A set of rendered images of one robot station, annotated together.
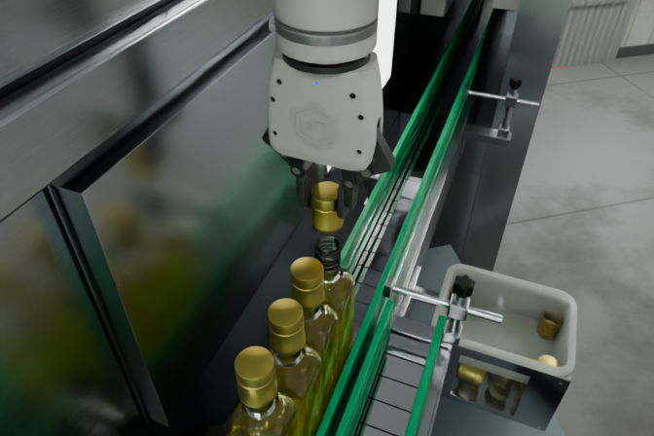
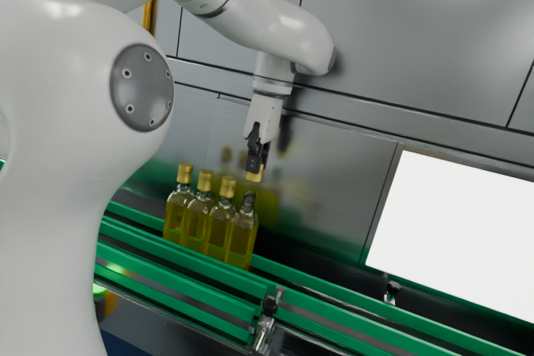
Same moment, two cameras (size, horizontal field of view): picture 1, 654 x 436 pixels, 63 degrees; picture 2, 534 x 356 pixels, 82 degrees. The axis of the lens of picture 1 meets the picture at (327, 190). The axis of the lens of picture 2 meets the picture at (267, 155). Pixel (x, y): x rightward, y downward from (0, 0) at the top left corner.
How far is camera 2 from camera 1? 76 cm
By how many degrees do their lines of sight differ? 75
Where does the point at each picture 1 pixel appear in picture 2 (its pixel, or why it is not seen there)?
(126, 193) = (226, 111)
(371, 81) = (255, 98)
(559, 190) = not seen: outside the picture
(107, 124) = (234, 90)
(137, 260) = (219, 135)
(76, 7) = (251, 62)
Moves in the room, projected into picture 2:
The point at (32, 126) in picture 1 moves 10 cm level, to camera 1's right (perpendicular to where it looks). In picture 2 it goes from (216, 73) to (211, 75)
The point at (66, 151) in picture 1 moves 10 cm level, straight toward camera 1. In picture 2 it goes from (220, 87) to (183, 81)
